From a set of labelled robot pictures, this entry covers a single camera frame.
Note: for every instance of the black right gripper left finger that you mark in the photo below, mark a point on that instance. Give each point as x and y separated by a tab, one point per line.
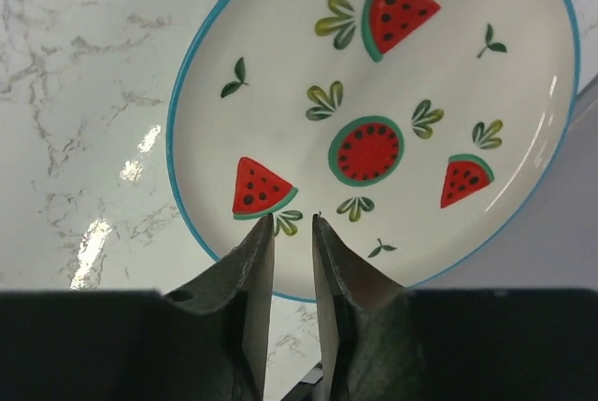
218	324

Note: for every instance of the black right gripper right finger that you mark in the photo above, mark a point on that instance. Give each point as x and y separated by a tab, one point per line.
368	345

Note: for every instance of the watermelon pattern plate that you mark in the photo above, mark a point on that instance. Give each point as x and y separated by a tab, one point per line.
417	128

